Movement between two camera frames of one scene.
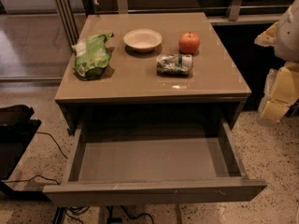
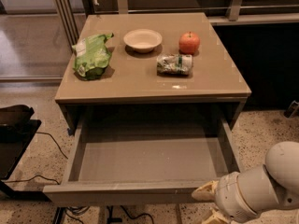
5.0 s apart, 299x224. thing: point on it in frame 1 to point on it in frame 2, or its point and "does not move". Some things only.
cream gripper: (288, 36) to (230, 194)
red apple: (189, 43) does not move
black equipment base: (18, 129) does not move
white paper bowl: (143, 40) does not move
